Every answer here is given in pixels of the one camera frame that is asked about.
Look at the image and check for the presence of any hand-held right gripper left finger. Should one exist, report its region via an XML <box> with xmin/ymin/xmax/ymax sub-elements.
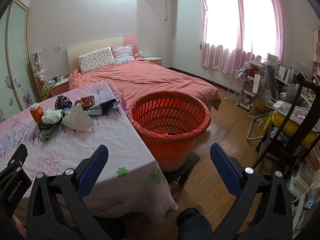
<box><xmin>26</xmin><ymin>144</ymin><xmax>125</xmax><ymax>240</ymax></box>

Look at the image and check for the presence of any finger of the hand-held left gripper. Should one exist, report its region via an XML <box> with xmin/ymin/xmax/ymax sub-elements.
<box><xmin>0</xmin><ymin>144</ymin><xmax>28</xmax><ymax>180</ymax></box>

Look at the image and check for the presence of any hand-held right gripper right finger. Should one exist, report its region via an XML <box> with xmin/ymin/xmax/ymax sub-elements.
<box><xmin>209</xmin><ymin>143</ymin><xmax>293</xmax><ymax>240</ymax></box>

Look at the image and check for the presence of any grey cloth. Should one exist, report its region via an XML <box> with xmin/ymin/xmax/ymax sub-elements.
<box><xmin>38</xmin><ymin>122</ymin><xmax>62</xmax><ymax>143</ymax></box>

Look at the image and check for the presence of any red paper cup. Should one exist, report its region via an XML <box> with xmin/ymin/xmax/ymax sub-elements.
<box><xmin>29</xmin><ymin>103</ymin><xmax>45</xmax><ymax>123</ymax></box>

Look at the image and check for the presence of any pale green fuzzy sock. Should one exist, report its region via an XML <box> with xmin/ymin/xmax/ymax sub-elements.
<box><xmin>41</xmin><ymin>108</ymin><xmax>63</xmax><ymax>125</ymax></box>

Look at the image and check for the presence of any orange plastic laundry basket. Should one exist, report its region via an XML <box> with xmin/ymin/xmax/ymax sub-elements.
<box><xmin>127</xmin><ymin>89</ymin><xmax>212</xmax><ymax>172</ymax></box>

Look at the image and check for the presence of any brown striped cloth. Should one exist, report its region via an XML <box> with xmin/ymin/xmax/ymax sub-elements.
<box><xmin>74</xmin><ymin>95</ymin><xmax>95</xmax><ymax>110</ymax></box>

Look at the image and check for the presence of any black floral cloth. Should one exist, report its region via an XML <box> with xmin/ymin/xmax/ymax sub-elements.
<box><xmin>54</xmin><ymin>94</ymin><xmax>73</xmax><ymax>110</ymax></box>

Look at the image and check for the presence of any dark wooden stool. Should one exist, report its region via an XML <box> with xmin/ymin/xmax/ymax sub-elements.
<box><xmin>162</xmin><ymin>151</ymin><xmax>200</xmax><ymax>195</ymax></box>

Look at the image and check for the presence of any person's leg in dark pants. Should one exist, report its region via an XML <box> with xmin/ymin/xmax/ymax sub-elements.
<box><xmin>176</xmin><ymin>206</ymin><xmax>213</xmax><ymax>240</ymax></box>

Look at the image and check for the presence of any brown paper bag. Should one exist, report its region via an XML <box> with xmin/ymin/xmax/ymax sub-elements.
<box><xmin>249</xmin><ymin>97</ymin><xmax>273</xmax><ymax>119</ymax></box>

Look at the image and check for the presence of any yellow cushion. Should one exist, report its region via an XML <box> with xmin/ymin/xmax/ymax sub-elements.
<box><xmin>272</xmin><ymin>110</ymin><xmax>319</xmax><ymax>147</ymax></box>

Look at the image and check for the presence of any white shelf trolley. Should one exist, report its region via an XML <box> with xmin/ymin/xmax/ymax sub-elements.
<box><xmin>240</xmin><ymin>60</ymin><xmax>266</xmax><ymax>112</ymax></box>

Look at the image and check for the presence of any pink nightstand with mugs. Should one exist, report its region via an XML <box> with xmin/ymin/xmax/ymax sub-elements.
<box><xmin>47</xmin><ymin>77</ymin><xmax>69</xmax><ymax>98</ymax></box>

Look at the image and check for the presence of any stack of plush toys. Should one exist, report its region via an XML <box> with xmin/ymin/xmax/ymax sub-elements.
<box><xmin>30</xmin><ymin>51</ymin><xmax>50</xmax><ymax>99</ymax></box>

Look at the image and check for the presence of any wardrobe with flower doors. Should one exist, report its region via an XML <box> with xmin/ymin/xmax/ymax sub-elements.
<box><xmin>0</xmin><ymin>0</ymin><xmax>38</xmax><ymax>124</ymax></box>

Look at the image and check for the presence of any white paper bag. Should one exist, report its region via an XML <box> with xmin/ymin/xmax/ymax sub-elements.
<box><xmin>252</xmin><ymin>74</ymin><xmax>267</xmax><ymax>95</ymax></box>

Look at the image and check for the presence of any newspaper stack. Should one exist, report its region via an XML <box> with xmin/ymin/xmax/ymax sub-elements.
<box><xmin>294</xmin><ymin>106</ymin><xmax>313</xmax><ymax>124</ymax></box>

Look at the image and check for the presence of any grey mesh office chair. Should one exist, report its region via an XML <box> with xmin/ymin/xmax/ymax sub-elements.
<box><xmin>265</xmin><ymin>65</ymin><xmax>283</xmax><ymax>98</ymax></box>

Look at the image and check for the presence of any dark wooden chair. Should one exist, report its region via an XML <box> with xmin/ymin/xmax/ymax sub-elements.
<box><xmin>251</xmin><ymin>72</ymin><xmax>320</xmax><ymax>175</ymax></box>

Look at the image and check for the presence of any bed with coral duvet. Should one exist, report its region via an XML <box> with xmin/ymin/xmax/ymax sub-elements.
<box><xmin>67</xmin><ymin>36</ymin><xmax>222</xmax><ymax>110</ymax></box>

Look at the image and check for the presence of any white floral pillow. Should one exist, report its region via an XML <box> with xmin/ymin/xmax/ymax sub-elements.
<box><xmin>77</xmin><ymin>47</ymin><xmax>116</xmax><ymax>74</ymax></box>

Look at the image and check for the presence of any pink curtain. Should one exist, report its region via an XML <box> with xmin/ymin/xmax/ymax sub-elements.
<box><xmin>200</xmin><ymin>0</ymin><xmax>244</xmax><ymax>75</ymax></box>
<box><xmin>236</xmin><ymin>0</ymin><xmax>285</xmax><ymax>75</ymax></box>

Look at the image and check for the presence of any pink striped pillow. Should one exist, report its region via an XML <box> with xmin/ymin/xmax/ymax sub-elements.
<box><xmin>111</xmin><ymin>45</ymin><xmax>135</xmax><ymax>64</ymax></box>

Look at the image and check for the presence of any pink bookshelf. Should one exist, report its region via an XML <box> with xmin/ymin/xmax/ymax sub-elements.
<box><xmin>312</xmin><ymin>26</ymin><xmax>320</xmax><ymax>63</ymax></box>

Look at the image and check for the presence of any white wire trolley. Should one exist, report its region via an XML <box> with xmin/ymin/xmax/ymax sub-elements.
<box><xmin>226</xmin><ymin>69</ymin><xmax>247</xmax><ymax>105</ymax></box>

